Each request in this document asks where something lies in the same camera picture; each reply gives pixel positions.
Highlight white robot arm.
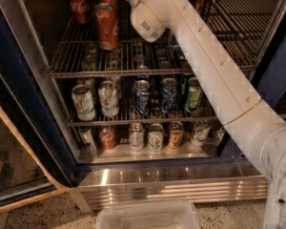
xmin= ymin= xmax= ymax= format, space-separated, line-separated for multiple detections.
xmin=127 ymin=0 xmax=286 ymax=229

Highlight stainless steel fridge base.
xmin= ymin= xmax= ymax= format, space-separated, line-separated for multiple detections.
xmin=70 ymin=158 xmax=268 ymax=212

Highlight open glass fridge door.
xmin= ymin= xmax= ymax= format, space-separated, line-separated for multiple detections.
xmin=0 ymin=77 xmax=69 ymax=213

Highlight blue pepsi can left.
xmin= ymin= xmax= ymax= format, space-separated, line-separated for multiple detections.
xmin=133 ymin=80 xmax=151 ymax=116

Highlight blue pepsi can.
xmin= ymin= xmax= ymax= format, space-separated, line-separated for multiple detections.
xmin=133 ymin=80 xmax=151 ymax=116
xmin=160 ymin=77 xmax=177 ymax=114

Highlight bottom white can left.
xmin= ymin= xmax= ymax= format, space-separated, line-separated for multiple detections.
xmin=129 ymin=123 xmax=145 ymax=152

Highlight blue pepsi can right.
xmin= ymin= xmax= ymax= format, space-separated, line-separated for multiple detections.
xmin=160 ymin=77 xmax=177 ymax=114

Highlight bottom white green can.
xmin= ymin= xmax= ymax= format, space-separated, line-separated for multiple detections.
xmin=148 ymin=123 xmax=164 ymax=152

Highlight bottom gold can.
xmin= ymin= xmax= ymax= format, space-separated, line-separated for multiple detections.
xmin=168 ymin=121 xmax=184 ymax=149

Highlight bottom red cola can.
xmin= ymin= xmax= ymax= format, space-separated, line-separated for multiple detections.
xmin=98 ymin=126 xmax=116 ymax=149

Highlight bottom right white can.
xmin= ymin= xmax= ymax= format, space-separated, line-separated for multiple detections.
xmin=191 ymin=120 xmax=211 ymax=146

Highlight left white green soda can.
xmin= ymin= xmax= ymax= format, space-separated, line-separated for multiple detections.
xmin=71 ymin=84 xmax=95 ymax=121

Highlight bottom silver slim can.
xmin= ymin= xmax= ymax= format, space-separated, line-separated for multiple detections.
xmin=78 ymin=127 xmax=96 ymax=151

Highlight front red cola can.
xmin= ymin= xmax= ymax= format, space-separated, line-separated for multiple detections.
xmin=94 ymin=3 xmax=119 ymax=51

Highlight clear plastic bin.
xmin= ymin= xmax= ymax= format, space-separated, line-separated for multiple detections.
xmin=96 ymin=200 xmax=201 ymax=229

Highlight left rear red cola can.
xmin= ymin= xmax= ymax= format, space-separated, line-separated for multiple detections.
xmin=69 ymin=0 xmax=90 ymax=24

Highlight middle wire shelf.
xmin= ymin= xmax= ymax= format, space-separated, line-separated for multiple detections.
xmin=55 ymin=70 xmax=255 ymax=128

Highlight wire shelf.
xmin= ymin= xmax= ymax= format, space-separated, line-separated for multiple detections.
xmin=55 ymin=70 xmax=255 ymax=128
xmin=47 ymin=0 xmax=279 ymax=80

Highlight top wire shelf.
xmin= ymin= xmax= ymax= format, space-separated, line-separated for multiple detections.
xmin=47 ymin=0 xmax=279 ymax=80

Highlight blue fridge centre post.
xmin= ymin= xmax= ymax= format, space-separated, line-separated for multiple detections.
xmin=218 ymin=16 xmax=286 ymax=164

